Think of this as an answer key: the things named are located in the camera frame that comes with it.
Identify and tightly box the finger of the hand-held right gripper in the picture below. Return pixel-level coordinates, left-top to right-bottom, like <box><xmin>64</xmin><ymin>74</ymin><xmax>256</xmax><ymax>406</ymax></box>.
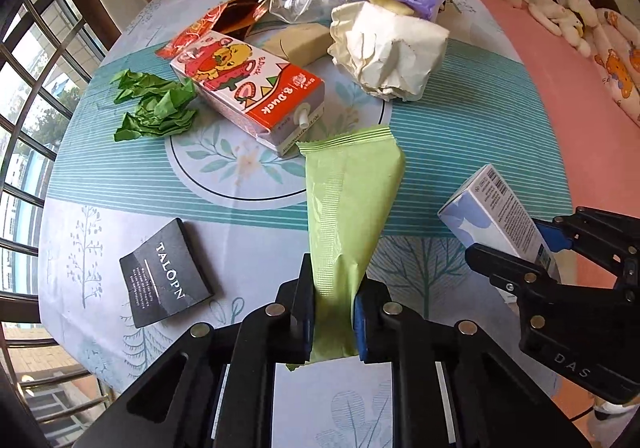
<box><xmin>536</xmin><ymin>206</ymin><xmax>640</xmax><ymax>301</ymax></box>
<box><xmin>464</xmin><ymin>245</ymin><xmax>560</xmax><ymax>300</ymax></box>

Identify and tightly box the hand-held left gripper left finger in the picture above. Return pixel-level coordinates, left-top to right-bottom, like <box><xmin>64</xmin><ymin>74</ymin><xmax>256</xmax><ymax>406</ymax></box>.
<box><xmin>75</xmin><ymin>253</ymin><xmax>317</xmax><ymax>448</ymax></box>

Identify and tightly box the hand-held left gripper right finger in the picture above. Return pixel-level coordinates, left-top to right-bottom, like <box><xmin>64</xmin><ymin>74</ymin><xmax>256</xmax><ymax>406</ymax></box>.
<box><xmin>352</xmin><ymin>275</ymin><xmax>591</xmax><ymax>448</ymax></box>

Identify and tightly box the blue and white carton box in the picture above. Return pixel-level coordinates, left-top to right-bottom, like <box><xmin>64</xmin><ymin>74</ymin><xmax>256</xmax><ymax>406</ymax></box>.
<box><xmin>437</xmin><ymin>163</ymin><xmax>563</xmax><ymax>304</ymax></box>

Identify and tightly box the white plastic bag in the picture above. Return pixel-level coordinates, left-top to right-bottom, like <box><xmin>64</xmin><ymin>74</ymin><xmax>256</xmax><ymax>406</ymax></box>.
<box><xmin>590</xmin><ymin>398</ymin><xmax>640</xmax><ymax>444</ymax></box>

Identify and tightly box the light green plastic packet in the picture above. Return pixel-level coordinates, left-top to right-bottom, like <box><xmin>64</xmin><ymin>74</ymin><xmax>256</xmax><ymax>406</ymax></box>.
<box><xmin>285</xmin><ymin>125</ymin><xmax>407</xmax><ymax>372</ymax></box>

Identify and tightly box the tree print tablecloth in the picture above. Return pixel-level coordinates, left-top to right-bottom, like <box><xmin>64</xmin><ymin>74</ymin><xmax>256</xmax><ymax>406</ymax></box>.
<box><xmin>39</xmin><ymin>0</ymin><xmax>576</xmax><ymax>448</ymax></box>

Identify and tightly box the pink bed sheet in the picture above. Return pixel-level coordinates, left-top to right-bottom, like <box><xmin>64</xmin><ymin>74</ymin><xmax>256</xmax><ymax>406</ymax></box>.
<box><xmin>400</xmin><ymin>0</ymin><xmax>640</xmax><ymax>409</ymax></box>

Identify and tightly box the black paper packet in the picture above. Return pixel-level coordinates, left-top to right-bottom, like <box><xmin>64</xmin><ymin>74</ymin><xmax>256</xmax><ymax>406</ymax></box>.
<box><xmin>119</xmin><ymin>217</ymin><xmax>216</xmax><ymax>329</ymax></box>

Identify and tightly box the white plush toy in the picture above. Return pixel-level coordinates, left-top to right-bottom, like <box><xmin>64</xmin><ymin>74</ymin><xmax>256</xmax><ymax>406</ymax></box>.
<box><xmin>522</xmin><ymin>0</ymin><xmax>593</xmax><ymax>56</ymax></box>

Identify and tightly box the red cartoon juice carton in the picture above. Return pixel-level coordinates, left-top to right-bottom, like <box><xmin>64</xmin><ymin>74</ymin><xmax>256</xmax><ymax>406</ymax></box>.
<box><xmin>169</xmin><ymin>31</ymin><xmax>326</xmax><ymax>158</ymax></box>

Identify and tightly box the crumpled white paper bag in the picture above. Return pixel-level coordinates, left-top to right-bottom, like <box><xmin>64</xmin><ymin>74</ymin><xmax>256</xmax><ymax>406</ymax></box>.
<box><xmin>327</xmin><ymin>1</ymin><xmax>451</xmax><ymax>103</ymax></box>

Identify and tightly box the crumpled green wrapper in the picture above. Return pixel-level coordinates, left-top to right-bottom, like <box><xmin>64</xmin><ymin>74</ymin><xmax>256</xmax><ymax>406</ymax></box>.
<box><xmin>110</xmin><ymin>69</ymin><xmax>199</xmax><ymax>143</ymax></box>

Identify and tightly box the beige paper lump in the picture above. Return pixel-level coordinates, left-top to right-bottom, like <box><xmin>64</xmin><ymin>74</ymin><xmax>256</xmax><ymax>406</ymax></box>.
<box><xmin>261</xmin><ymin>23</ymin><xmax>333</xmax><ymax>65</ymax></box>

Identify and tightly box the pale yellow wrapper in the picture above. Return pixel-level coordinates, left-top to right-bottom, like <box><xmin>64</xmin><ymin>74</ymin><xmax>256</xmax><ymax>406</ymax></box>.
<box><xmin>360</xmin><ymin>0</ymin><xmax>418</xmax><ymax>17</ymax></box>

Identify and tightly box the red snack wrapper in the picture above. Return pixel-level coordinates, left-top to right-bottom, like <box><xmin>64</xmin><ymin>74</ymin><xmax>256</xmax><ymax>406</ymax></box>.
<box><xmin>155</xmin><ymin>0</ymin><xmax>291</xmax><ymax>60</ymax></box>

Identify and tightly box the crumpled clear plastic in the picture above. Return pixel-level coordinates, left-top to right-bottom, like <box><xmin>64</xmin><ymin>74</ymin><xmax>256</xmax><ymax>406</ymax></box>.
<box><xmin>260</xmin><ymin>0</ymin><xmax>347</xmax><ymax>25</ymax></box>

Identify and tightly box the dark window grille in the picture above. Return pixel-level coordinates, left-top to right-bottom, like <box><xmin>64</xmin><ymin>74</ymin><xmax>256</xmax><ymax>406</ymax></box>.
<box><xmin>0</xmin><ymin>0</ymin><xmax>121</xmax><ymax>448</ymax></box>

